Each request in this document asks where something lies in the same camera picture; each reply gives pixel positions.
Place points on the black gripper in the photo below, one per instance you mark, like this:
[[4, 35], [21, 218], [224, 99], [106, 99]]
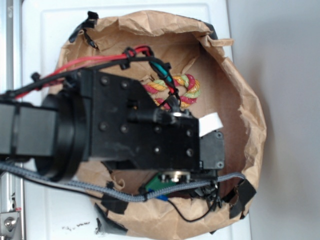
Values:
[[127, 130]]

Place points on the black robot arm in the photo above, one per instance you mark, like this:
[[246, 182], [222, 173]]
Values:
[[52, 133]]

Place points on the black tape strip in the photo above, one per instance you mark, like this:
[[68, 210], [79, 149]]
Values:
[[113, 204], [106, 225], [239, 197], [89, 23]]

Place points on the white label tag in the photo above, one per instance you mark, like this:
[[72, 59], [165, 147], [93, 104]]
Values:
[[209, 123]]

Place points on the black tape strip lower left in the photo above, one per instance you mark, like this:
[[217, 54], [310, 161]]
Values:
[[106, 225]]

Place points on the brown paper bag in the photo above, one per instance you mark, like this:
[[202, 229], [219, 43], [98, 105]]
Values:
[[148, 45]]

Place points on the black tape strip lower right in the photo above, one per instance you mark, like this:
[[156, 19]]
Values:
[[239, 197]]

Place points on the multicolour rope candy cane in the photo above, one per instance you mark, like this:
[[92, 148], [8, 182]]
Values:
[[188, 86]]

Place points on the metal corner bracket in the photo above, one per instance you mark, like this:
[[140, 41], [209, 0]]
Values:
[[10, 226]]

